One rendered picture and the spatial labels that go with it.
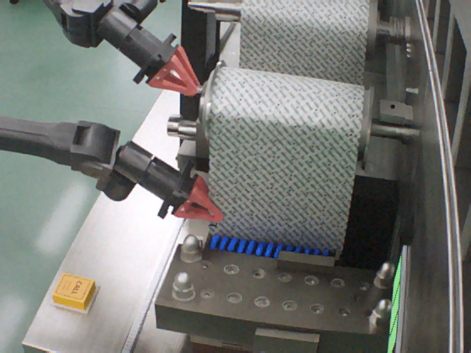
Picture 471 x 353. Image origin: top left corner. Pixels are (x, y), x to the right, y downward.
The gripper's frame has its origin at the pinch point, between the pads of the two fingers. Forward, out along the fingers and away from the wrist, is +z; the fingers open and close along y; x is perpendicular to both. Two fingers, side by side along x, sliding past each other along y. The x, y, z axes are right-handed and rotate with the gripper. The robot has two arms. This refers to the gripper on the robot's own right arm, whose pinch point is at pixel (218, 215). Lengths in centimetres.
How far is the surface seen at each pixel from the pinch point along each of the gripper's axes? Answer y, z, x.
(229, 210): 0.2, 0.8, 2.3
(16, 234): -103, -41, -147
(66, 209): -126, -26, -139
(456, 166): 37, 8, 49
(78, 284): 8.9, -14.1, -25.0
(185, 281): 17.4, -1.1, -1.1
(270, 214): 0.2, 6.6, 6.1
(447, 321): 57, 8, 46
